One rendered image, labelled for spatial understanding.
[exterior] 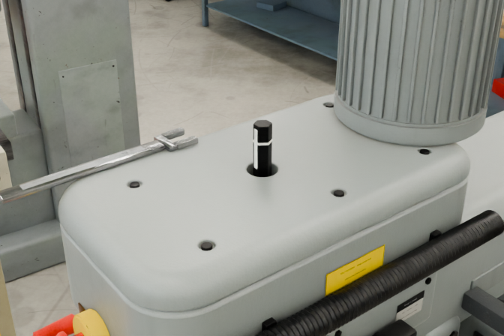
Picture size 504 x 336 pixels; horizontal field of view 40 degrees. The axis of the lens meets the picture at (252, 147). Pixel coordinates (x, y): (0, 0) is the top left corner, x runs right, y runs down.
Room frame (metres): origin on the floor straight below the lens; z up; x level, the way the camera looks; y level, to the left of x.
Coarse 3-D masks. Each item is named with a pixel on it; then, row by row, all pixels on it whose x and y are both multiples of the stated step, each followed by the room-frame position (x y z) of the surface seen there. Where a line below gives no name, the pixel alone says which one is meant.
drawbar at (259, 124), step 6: (258, 120) 0.71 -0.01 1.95; (264, 120) 0.71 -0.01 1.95; (258, 126) 0.69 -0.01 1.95; (264, 126) 0.69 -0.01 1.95; (270, 126) 0.70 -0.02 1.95; (258, 132) 0.69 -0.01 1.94; (264, 132) 0.69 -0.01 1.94; (270, 132) 0.70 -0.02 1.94; (258, 138) 0.69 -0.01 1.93; (264, 138) 0.69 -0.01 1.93; (270, 138) 0.70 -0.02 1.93; (270, 144) 0.70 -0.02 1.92; (258, 150) 0.69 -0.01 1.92; (264, 150) 0.69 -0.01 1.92; (270, 150) 0.70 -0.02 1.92; (258, 156) 0.69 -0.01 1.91; (264, 156) 0.69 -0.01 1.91; (270, 156) 0.70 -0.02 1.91; (258, 162) 0.69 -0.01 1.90; (264, 162) 0.69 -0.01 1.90; (270, 162) 0.70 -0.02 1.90; (258, 168) 0.69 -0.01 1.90; (264, 168) 0.69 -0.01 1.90; (270, 168) 0.70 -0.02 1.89; (258, 174) 0.69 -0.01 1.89; (264, 174) 0.69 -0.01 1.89; (270, 174) 0.70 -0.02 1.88
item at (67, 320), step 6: (66, 318) 0.65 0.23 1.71; (72, 318) 0.65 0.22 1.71; (54, 324) 0.64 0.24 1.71; (60, 324) 0.64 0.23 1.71; (66, 324) 0.64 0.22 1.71; (72, 324) 0.64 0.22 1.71; (42, 330) 0.63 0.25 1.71; (48, 330) 0.63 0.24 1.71; (54, 330) 0.63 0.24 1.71; (60, 330) 0.63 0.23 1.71; (66, 330) 0.63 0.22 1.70; (72, 330) 0.64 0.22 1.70
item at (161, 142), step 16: (176, 128) 0.79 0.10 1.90; (144, 144) 0.75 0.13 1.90; (160, 144) 0.75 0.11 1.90; (176, 144) 0.75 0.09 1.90; (192, 144) 0.76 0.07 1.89; (96, 160) 0.71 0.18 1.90; (112, 160) 0.71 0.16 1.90; (128, 160) 0.71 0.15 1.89; (48, 176) 0.67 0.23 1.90; (64, 176) 0.67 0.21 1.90; (80, 176) 0.68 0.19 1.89; (0, 192) 0.64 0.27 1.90; (16, 192) 0.64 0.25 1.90; (32, 192) 0.64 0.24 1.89
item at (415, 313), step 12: (432, 276) 0.72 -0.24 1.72; (408, 288) 0.69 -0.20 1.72; (420, 288) 0.71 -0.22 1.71; (432, 288) 0.72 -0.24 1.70; (396, 300) 0.68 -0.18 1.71; (408, 300) 0.69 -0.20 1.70; (420, 300) 0.71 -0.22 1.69; (432, 300) 0.72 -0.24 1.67; (372, 312) 0.65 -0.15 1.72; (384, 312) 0.67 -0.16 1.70; (396, 312) 0.68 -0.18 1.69; (408, 312) 0.69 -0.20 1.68; (420, 312) 0.71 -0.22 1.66; (348, 324) 0.63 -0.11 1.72; (360, 324) 0.64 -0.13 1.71; (372, 324) 0.65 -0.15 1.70; (384, 324) 0.67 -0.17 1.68; (408, 324) 0.70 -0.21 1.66
